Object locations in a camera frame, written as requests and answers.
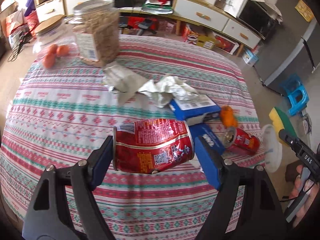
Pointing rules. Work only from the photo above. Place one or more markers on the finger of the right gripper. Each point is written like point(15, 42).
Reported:
point(289, 140)

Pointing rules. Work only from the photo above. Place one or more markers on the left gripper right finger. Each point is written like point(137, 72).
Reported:
point(246, 205)

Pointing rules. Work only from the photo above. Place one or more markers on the yellow green sponge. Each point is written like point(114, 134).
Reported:
point(280, 121)

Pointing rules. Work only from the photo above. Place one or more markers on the crushed red can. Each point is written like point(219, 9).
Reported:
point(238, 141)

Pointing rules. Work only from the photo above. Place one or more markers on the orange peel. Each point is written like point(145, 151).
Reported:
point(227, 117)

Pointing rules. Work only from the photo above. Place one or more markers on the red cartoon can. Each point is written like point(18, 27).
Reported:
point(151, 146)

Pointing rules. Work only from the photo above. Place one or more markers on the white paper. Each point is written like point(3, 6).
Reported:
point(167, 88)

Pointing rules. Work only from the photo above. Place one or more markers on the silver white snack bag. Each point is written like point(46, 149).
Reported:
point(122, 82)

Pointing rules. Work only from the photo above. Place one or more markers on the white plastic basin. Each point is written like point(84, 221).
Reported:
point(273, 150)

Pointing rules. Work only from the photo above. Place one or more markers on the blue plastic stool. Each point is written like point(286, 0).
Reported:
point(296, 93)

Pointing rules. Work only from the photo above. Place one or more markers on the grey refrigerator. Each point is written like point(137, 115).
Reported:
point(291, 50)

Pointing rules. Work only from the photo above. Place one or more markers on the white blue carton box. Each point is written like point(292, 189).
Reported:
point(249, 58)

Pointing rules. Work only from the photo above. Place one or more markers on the black microwave oven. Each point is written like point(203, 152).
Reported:
point(256, 17)

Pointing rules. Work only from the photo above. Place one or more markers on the patterned knit tablecloth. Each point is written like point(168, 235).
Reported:
point(60, 116)

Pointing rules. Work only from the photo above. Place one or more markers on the yellow cardboard box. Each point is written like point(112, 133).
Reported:
point(191, 36)

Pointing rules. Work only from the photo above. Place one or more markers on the glass jar with oranges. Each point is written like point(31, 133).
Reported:
point(55, 42)

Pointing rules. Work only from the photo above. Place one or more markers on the clear jar of seeds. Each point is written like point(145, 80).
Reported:
point(95, 27)

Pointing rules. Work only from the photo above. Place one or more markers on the long white wood cabinet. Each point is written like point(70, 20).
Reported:
point(196, 12)

